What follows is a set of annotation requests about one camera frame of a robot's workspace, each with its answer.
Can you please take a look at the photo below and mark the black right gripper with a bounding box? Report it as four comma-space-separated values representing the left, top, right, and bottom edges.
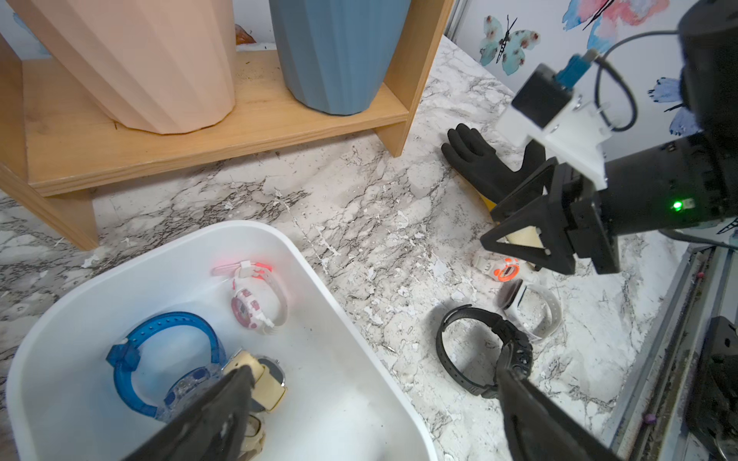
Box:
480, 133, 737, 275

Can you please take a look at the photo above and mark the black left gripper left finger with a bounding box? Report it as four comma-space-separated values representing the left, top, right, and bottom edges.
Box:
127, 366, 255, 460

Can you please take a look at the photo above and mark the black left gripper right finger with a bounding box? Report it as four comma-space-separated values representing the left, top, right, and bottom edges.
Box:
497, 370, 618, 461

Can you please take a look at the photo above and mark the beige watch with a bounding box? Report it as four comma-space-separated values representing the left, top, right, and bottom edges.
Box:
222, 351, 288, 460

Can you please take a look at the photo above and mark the orange white small watch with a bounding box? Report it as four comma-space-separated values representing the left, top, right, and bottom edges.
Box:
472, 253, 521, 284

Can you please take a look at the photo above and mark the blue transparent watch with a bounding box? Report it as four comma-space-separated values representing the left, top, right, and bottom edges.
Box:
106, 311, 227, 423

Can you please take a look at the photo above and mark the black watch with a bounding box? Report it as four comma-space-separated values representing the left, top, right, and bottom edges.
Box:
435, 305, 534, 399

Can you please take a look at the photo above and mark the white translucent watch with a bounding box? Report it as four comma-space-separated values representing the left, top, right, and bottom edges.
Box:
498, 280, 563, 342

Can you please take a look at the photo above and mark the pink white watch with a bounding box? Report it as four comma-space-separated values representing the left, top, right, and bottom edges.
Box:
211, 260, 289, 334

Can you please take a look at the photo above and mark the white storage box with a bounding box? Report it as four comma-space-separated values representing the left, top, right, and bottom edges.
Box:
5, 220, 439, 461

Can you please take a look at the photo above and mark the black rubber glove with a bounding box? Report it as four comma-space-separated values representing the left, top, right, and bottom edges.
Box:
441, 124, 546, 204

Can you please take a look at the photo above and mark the blue pot white-green plant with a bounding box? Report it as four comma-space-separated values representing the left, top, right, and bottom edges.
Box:
269, 0, 411, 116

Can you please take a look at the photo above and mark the wooden shelf stand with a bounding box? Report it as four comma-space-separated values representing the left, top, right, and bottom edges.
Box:
1, 1, 452, 251

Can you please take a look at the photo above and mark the pink pot green plant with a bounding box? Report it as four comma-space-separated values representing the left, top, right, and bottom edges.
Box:
10, 1, 236, 134

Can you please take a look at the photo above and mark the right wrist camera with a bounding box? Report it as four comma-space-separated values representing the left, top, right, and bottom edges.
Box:
496, 50, 612, 190

